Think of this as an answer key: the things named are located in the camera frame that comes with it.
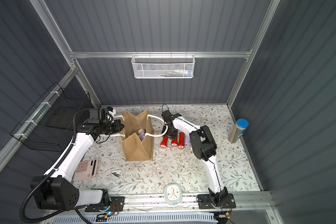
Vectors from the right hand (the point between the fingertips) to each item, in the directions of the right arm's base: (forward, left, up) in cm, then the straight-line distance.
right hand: (166, 136), depth 98 cm
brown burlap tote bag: (-13, +19, +5) cm, 24 cm away
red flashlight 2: (-5, -6, +1) cm, 8 cm away
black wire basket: (-11, +59, +27) cm, 66 cm away
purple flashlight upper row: (-3, -15, 0) cm, 15 cm away
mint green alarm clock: (-37, -5, +1) cm, 37 cm away
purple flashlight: (-4, +16, +9) cm, 18 cm away
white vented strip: (-47, -24, -3) cm, 53 cm away
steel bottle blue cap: (-3, -45, +13) cm, 47 cm away
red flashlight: (-5, +2, 0) cm, 6 cm away
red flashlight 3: (-3, -11, 0) cm, 11 cm away
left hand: (-5, +23, +20) cm, 31 cm away
